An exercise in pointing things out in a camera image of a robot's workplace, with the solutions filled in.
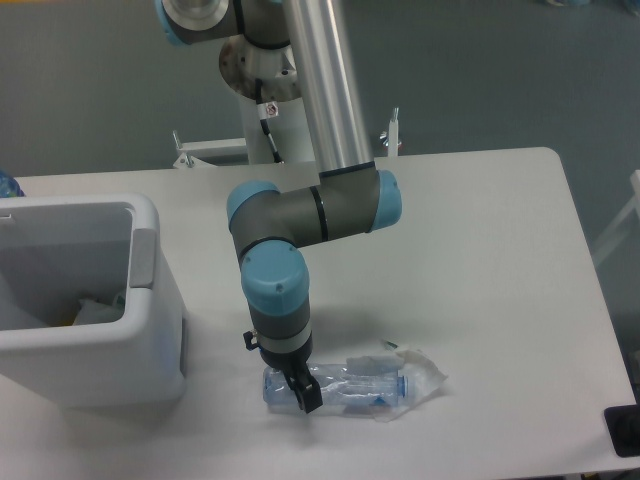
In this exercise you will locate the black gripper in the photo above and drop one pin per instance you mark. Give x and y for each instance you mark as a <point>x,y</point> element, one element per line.
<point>293,364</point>

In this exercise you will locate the crushed clear plastic bottle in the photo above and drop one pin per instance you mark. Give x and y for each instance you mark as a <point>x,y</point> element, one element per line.
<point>357,384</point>

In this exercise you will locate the clear plastic wrapper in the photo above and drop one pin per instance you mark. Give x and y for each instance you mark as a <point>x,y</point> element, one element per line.
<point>417,378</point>

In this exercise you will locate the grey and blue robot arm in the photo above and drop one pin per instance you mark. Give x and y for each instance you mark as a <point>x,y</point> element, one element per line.
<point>270,227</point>

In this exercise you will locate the white trash can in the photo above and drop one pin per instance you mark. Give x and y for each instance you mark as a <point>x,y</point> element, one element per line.
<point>57,250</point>

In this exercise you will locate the trash inside can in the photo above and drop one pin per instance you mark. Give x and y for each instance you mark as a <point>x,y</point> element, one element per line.
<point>91,311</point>

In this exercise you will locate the black device at table edge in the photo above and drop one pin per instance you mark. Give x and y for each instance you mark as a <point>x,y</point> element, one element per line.
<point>623,426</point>

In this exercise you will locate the blue patterned object at left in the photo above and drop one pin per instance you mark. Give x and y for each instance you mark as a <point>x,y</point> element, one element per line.
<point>9,186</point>

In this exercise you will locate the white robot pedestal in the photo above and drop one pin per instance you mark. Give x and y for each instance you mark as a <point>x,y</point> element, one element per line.
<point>299,102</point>

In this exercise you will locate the white frame at right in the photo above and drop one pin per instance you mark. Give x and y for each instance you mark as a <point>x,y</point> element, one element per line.
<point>620,227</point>

